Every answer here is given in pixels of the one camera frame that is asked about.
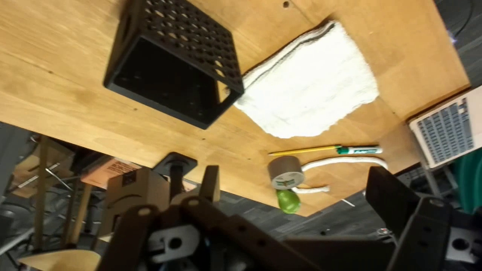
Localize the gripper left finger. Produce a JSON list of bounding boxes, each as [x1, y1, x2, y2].
[[96, 165, 320, 271]]

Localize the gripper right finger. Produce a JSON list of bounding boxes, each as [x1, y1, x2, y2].
[[365, 166, 482, 271]]

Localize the brown cardboard box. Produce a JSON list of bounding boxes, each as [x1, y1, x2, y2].
[[101, 167, 171, 241]]

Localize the wooden chair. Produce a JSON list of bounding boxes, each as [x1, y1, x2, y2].
[[18, 249, 101, 271]]

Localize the orange cardboard box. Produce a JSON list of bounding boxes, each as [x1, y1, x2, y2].
[[80, 157, 140, 189]]

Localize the black clamp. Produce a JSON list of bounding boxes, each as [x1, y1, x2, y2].
[[153, 152, 198, 200]]

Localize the white marker with green cap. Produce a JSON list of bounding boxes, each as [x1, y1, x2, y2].
[[336, 145, 383, 155]]

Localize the silver laptop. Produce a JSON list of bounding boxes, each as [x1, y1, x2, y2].
[[409, 86, 482, 170]]

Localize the green toy pear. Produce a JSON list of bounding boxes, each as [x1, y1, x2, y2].
[[277, 188, 302, 214]]

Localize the yellow pencil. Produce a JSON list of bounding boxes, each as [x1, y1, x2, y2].
[[268, 145, 342, 156]]

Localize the white folded towel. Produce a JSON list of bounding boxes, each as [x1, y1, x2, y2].
[[233, 21, 380, 139]]

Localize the black perforated plastic crate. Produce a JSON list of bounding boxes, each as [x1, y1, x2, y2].
[[104, 0, 245, 130]]

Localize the white rope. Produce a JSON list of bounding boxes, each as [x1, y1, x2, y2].
[[292, 156, 389, 194]]

